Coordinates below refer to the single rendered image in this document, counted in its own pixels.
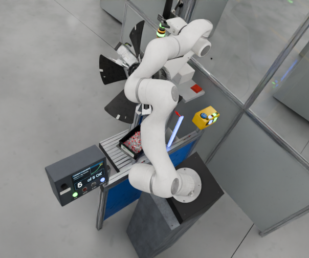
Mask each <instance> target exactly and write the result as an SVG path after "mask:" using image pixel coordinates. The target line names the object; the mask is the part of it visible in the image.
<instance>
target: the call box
mask: <svg viewBox="0 0 309 258"><path fill-rule="evenodd" d="M216 112H217V111H216V110H215V109H214V108H213V107H212V106H209V107H207V108H205V109H203V110H201V111H199V112H197V113H196V114H195V115H194V117H193V119H192V122H193V123H194V124H195V125H196V126H197V127H198V128H199V129H200V130H202V129H204V128H206V127H208V126H209V125H211V124H213V123H215V122H216V121H214V122H212V123H210V124H208V125H207V126H206V123H207V122H210V121H211V120H213V119H215V118H217V117H219V114H216V115H215V116H213V117H212V118H209V117H208V116H211V115H213V114H214V113H216ZM202 113H205V114H206V115H207V117H206V118H208V119H209V120H206V118H203V117H202V116H201V114H202Z"/></svg>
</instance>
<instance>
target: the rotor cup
mask: <svg viewBox="0 0 309 258"><path fill-rule="evenodd" d="M139 65H140V63H139V62H134V63H132V64H131V65H130V67H129V68H128V75H129V76H130V75H131V74H132V73H133V72H134V70H136V69H137V68H138V67H139Z"/></svg>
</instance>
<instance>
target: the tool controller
mask: <svg viewBox="0 0 309 258"><path fill-rule="evenodd" d="M45 170H46V173H47V176H48V179H49V182H50V185H51V188H52V191H53V193H54V195H55V197H56V198H57V200H58V202H59V203H60V205H61V206H62V207H63V206H65V205H67V204H69V203H71V202H72V201H74V200H76V199H77V198H79V197H81V196H83V195H85V194H86V193H88V192H90V191H92V190H94V189H95V188H97V187H99V186H101V185H103V184H104V183H106V182H108V172H107V162H106V156H105V155H104V154H103V152H102V151H101V150H100V149H99V148H98V147H97V146H96V145H92V146H90V147H88V148H86V149H84V150H81V151H79V152H77V153H75V154H73V155H71V156H68V157H66V158H64V159H62V160H60V161H57V162H55V163H53V164H51V165H49V166H47V167H45ZM103 177H104V178H105V180H104V181H102V182H101V181H100V179H101V178H103ZM83 179H84V182H85V186H83V187H82V188H80V189H78V190H75V186H74V184H75V183H77V182H79V181H81V180H83ZM93 182H96V185H95V186H91V184H92V183H93ZM84 187H87V190H86V191H82V189H83V188H84ZM75 192H77V193H78V195H77V196H75V197H73V196H72V194H73V193H75Z"/></svg>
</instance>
